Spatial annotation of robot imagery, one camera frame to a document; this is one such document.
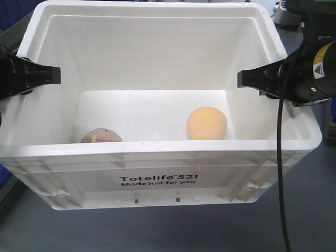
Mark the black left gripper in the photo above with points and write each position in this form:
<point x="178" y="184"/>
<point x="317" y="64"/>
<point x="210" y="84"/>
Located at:
<point x="19" y="75"/>

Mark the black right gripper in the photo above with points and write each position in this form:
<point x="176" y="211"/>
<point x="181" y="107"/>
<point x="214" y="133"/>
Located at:
<point x="306" y="78"/>

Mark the yellow plush lemon toy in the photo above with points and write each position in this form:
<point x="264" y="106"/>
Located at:
<point x="207" y="123"/>

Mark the pink plush toy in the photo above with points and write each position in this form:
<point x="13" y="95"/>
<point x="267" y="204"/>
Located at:
<point x="101" y="135"/>

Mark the white plastic tote box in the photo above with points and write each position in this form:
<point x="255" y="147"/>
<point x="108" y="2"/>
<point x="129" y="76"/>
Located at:
<point x="140" y="69"/>

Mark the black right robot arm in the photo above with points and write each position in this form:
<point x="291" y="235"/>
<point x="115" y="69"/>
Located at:
<point x="304" y="78"/>

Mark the grey camera mount right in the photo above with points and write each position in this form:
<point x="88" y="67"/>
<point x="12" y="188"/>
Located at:
<point x="285" y="19"/>

